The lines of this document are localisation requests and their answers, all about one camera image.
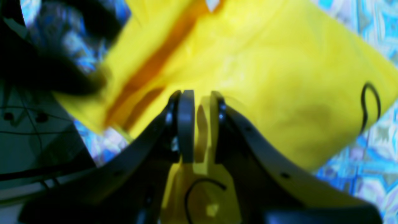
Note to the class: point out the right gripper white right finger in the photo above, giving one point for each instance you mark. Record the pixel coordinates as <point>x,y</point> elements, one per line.
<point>270,189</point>

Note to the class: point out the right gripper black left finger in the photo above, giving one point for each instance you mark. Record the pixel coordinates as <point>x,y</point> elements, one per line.
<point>130,188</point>

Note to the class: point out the orange T-shirt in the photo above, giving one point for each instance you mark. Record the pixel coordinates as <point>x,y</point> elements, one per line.
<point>307,113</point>

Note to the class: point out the patterned blue pink tablecloth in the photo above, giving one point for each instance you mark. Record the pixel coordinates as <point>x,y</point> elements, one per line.
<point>366,168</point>

